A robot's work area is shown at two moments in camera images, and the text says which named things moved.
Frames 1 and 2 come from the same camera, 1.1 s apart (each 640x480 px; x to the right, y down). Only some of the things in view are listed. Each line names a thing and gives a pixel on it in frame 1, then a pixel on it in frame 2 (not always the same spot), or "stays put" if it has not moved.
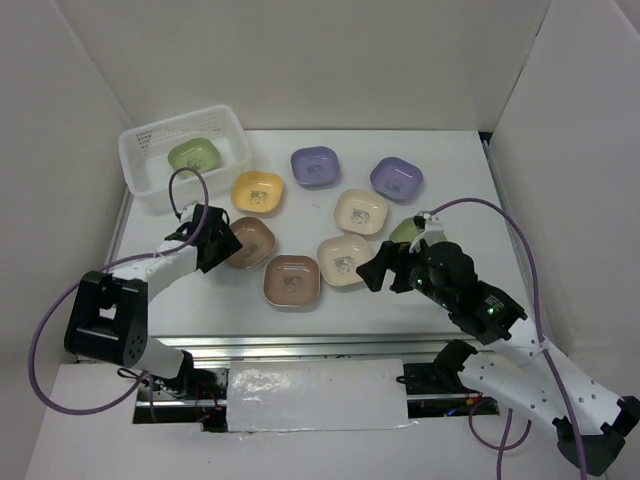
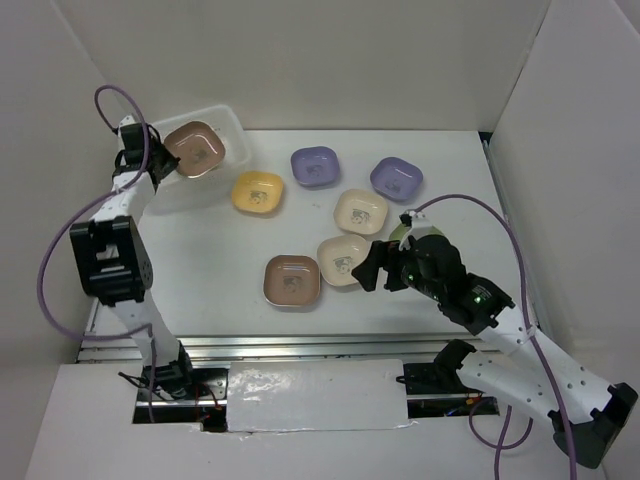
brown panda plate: [256, 238] -> [199, 146]
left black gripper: [229, 244] -> [171, 160]
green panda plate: [406, 232] stays put
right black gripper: [388, 256] stays put
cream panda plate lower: [339, 258] stays put
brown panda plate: [291, 280] stays put
